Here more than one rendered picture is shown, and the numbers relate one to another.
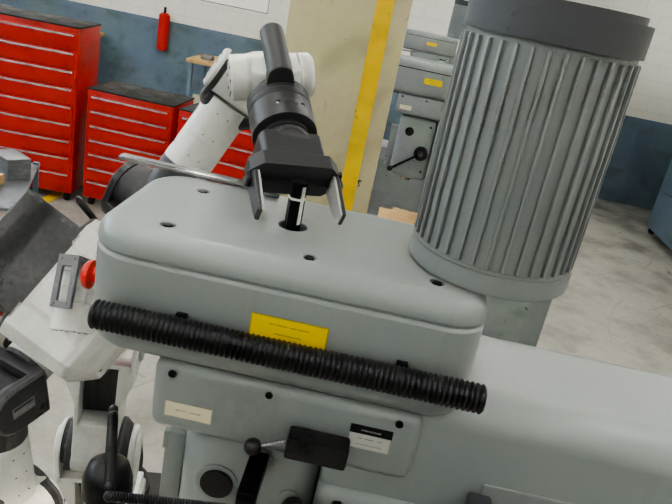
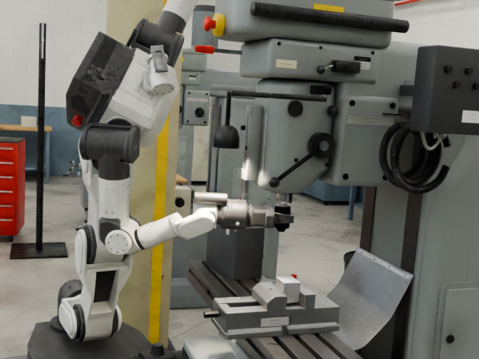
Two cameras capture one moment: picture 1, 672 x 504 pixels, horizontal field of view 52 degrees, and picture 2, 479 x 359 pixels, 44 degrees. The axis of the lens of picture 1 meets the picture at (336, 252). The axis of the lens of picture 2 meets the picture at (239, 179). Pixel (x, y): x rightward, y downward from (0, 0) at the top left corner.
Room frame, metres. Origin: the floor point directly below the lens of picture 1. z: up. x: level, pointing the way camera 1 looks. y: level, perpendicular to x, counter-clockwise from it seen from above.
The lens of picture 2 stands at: (-0.70, 0.81, 1.57)
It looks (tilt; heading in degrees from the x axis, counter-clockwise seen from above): 8 degrees down; 338
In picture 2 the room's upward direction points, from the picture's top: 4 degrees clockwise
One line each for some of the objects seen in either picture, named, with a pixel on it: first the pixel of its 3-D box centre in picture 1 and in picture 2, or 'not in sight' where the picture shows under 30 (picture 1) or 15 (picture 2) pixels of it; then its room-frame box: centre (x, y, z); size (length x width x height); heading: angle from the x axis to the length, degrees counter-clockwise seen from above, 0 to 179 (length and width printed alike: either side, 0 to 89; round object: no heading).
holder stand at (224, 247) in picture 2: not in sight; (234, 244); (1.28, 0.03, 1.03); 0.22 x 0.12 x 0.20; 9
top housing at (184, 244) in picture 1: (294, 284); (301, 16); (0.83, 0.05, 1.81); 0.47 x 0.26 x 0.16; 88
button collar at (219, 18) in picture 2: not in sight; (218, 25); (0.84, 0.29, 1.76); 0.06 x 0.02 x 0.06; 178
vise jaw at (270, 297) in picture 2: not in sight; (269, 295); (0.76, 0.12, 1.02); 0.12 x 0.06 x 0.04; 178
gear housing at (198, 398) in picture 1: (298, 372); (307, 63); (0.83, 0.02, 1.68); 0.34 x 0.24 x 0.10; 88
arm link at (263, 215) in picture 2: not in sight; (251, 216); (0.86, 0.15, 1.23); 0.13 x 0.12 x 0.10; 163
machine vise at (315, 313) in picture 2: not in sight; (276, 307); (0.75, 0.09, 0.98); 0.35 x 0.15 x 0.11; 88
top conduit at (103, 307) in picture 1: (287, 354); (332, 18); (0.68, 0.03, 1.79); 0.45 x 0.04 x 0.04; 88
